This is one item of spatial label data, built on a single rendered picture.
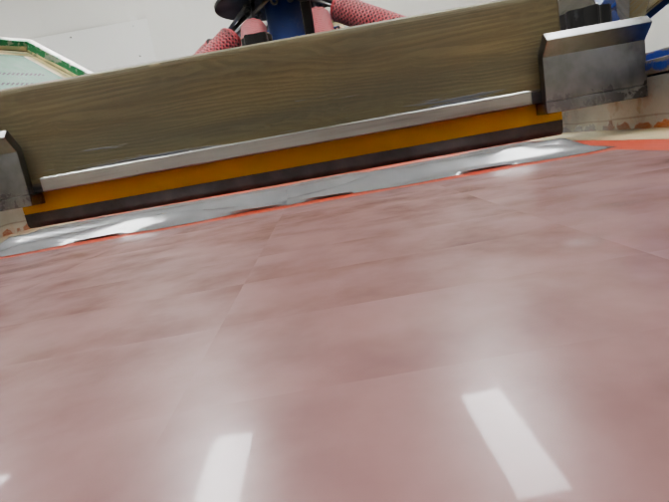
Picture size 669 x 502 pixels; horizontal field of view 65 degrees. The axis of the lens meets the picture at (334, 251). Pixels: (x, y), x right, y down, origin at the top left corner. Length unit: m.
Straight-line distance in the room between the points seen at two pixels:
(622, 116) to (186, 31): 4.39
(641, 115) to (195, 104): 0.32
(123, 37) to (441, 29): 4.51
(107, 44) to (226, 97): 4.50
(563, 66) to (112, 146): 0.32
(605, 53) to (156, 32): 4.48
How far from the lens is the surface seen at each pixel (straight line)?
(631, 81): 0.44
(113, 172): 0.40
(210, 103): 0.40
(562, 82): 0.41
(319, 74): 0.39
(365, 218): 0.19
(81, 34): 4.97
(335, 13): 1.11
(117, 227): 0.31
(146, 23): 4.82
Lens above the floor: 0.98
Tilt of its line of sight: 11 degrees down
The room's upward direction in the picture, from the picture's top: 10 degrees counter-clockwise
